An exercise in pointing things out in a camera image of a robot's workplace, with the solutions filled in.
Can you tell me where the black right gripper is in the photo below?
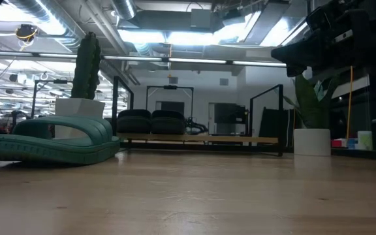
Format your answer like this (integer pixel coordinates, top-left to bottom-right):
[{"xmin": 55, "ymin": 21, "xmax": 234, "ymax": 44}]
[{"xmin": 271, "ymin": 6, "xmax": 371, "ymax": 78}]

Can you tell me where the green slide sandal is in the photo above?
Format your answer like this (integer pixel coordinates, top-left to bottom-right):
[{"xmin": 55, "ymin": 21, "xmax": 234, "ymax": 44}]
[{"xmin": 0, "ymin": 114, "xmax": 121, "ymax": 165}]

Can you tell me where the green snake plant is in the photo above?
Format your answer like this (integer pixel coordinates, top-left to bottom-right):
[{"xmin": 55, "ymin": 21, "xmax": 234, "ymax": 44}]
[{"xmin": 282, "ymin": 73, "xmax": 341, "ymax": 130}]

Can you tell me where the black panel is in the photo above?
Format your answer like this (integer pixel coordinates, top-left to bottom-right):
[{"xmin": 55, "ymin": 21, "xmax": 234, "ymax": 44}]
[{"xmin": 258, "ymin": 107, "xmax": 295, "ymax": 148}]

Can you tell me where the black equipment cabinet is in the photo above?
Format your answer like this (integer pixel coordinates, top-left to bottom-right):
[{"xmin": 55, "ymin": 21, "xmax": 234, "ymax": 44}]
[{"xmin": 213, "ymin": 102, "xmax": 250, "ymax": 125}]

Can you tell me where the long ceiling light bar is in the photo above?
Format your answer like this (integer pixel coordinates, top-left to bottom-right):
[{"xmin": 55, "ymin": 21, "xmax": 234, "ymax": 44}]
[{"xmin": 0, "ymin": 50, "xmax": 287, "ymax": 69}]

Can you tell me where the grey ceiling box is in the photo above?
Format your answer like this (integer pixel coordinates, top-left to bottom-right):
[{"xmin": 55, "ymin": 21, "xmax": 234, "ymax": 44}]
[{"xmin": 190, "ymin": 8, "xmax": 212, "ymax": 29}]

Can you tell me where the white and green container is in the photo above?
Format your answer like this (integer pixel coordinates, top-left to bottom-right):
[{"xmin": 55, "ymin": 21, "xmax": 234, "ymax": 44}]
[{"xmin": 357, "ymin": 131, "xmax": 373, "ymax": 151}]

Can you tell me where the tall green cactus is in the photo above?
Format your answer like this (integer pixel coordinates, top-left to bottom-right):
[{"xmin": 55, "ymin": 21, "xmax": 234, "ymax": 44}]
[{"xmin": 70, "ymin": 31, "xmax": 102, "ymax": 101}]

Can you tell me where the yellow cable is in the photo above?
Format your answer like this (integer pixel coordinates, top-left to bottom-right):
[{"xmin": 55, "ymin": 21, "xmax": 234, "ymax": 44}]
[{"xmin": 346, "ymin": 66, "xmax": 354, "ymax": 141}]

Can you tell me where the silver ventilation duct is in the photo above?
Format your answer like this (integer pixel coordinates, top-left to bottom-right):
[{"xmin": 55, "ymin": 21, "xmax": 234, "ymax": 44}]
[{"xmin": 3, "ymin": 0, "xmax": 87, "ymax": 55}]

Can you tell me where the black background rig frame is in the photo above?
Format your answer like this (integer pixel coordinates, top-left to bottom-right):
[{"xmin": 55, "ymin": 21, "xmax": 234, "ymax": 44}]
[
  {"xmin": 145, "ymin": 85, "xmax": 195, "ymax": 114},
  {"xmin": 32, "ymin": 79, "xmax": 74, "ymax": 119}
]

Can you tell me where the wooden shelf black metal frame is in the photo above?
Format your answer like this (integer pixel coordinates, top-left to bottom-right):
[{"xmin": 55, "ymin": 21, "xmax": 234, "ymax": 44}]
[{"xmin": 110, "ymin": 75, "xmax": 284, "ymax": 157}]

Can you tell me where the black cable bundle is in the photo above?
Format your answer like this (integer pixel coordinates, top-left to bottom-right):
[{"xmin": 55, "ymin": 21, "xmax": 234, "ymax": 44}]
[{"xmin": 185, "ymin": 116, "xmax": 210, "ymax": 135}]

